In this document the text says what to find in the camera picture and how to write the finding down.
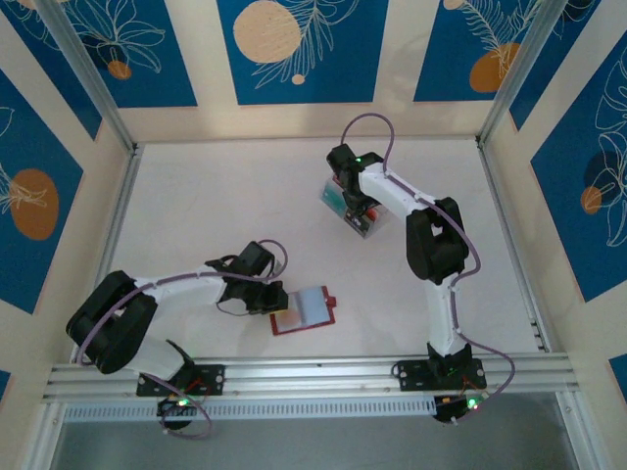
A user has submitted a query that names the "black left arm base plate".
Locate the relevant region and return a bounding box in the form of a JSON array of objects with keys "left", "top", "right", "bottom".
[{"left": 135, "top": 364, "right": 226, "bottom": 397}]

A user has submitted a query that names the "aluminium frame leg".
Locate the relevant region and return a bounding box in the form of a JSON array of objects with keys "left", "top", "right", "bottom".
[
  {"left": 555, "top": 391, "right": 606, "bottom": 470},
  {"left": 24, "top": 400, "right": 68, "bottom": 470}
]

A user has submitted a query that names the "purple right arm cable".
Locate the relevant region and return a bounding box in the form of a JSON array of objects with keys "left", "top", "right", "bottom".
[{"left": 341, "top": 113, "right": 515, "bottom": 408}]

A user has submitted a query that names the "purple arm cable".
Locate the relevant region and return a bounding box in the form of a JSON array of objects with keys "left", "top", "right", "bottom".
[
  {"left": 77, "top": 239, "right": 288, "bottom": 439},
  {"left": 341, "top": 113, "right": 515, "bottom": 408}
]

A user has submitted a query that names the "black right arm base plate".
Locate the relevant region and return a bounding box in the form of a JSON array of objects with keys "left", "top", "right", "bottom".
[{"left": 394, "top": 359, "right": 489, "bottom": 392}]

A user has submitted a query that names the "red leather card holder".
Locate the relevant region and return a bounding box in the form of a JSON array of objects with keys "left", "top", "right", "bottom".
[{"left": 268, "top": 286, "right": 340, "bottom": 338}]

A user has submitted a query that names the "teal card stack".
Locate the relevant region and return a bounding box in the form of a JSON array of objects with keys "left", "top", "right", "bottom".
[{"left": 320, "top": 185, "right": 347, "bottom": 212}]

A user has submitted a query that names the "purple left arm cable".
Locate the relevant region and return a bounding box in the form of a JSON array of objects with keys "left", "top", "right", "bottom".
[{"left": 77, "top": 239, "right": 288, "bottom": 439}]

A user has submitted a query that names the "aluminium mounting rail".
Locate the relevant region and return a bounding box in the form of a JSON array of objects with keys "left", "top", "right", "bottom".
[{"left": 41, "top": 354, "right": 574, "bottom": 403}]

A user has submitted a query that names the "aluminium side rail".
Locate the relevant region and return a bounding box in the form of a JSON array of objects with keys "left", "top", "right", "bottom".
[
  {"left": 71, "top": 144, "right": 146, "bottom": 363},
  {"left": 477, "top": 139, "right": 554, "bottom": 353}
]

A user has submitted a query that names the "white slotted cable duct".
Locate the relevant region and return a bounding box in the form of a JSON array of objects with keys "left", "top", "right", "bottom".
[{"left": 63, "top": 396, "right": 437, "bottom": 423}]

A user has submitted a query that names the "aluminium frame post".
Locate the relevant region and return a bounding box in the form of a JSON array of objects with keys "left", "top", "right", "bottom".
[
  {"left": 36, "top": 0, "right": 139, "bottom": 154},
  {"left": 476, "top": 0, "right": 573, "bottom": 148}
]

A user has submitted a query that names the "clear acrylic card box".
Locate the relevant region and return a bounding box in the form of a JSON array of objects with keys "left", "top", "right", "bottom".
[{"left": 317, "top": 174, "right": 393, "bottom": 241}]

